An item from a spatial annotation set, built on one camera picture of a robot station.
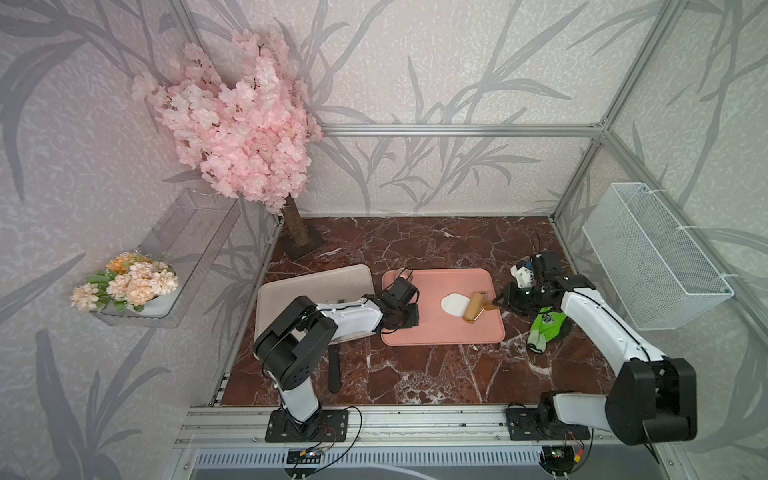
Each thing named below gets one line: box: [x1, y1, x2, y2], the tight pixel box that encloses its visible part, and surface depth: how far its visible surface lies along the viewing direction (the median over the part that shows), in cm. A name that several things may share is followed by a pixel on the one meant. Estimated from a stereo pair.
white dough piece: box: [440, 293, 471, 317], surface depth 97 cm
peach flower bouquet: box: [71, 250, 179, 317], surface depth 50 cm
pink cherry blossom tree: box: [132, 27, 325, 261], surface depth 70 cm
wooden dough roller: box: [462, 292, 499, 324], surface depth 92 cm
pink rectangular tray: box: [381, 268, 505, 345], surface depth 93 cm
